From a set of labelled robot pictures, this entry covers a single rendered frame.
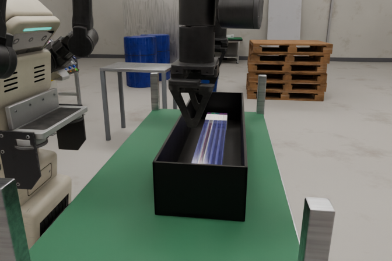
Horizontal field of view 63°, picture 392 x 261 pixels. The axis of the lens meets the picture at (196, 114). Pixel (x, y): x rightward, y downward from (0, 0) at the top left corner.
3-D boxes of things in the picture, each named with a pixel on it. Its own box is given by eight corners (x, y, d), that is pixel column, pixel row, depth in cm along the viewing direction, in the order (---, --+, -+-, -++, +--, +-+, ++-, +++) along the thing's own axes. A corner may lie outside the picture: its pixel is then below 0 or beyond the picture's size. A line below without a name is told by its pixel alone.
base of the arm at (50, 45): (53, 47, 113) (32, 50, 101) (68, 33, 110) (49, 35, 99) (69, 67, 114) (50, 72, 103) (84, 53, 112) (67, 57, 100)
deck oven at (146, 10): (191, 64, 881) (190, -10, 824) (185, 72, 768) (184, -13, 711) (137, 64, 894) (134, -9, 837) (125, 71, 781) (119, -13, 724)
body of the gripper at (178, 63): (218, 67, 57) (219, 24, 54) (213, 78, 47) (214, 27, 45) (182, 66, 58) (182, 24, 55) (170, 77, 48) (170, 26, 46)
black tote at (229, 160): (193, 121, 115) (193, 91, 112) (241, 123, 113) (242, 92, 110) (154, 215, 61) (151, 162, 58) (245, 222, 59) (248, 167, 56)
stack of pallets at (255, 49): (313, 89, 591) (319, 39, 565) (326, 101, 509) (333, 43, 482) (245, 87, 605) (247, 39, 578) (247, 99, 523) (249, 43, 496)
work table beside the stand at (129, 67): (167, 145, 337) (164, 70, 313) (105, 140, 350) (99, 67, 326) (177, 130, 379) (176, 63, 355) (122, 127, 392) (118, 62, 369)
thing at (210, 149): (207, 121, 111) (207, 112, 110) (227, 122, 110) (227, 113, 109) (183, 201, 63) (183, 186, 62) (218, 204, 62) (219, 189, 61)
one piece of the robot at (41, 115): (-10, 189, 83) (-27, 109, 76) (49, 147, 109) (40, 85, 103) (48, 193, 81) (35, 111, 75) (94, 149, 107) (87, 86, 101)
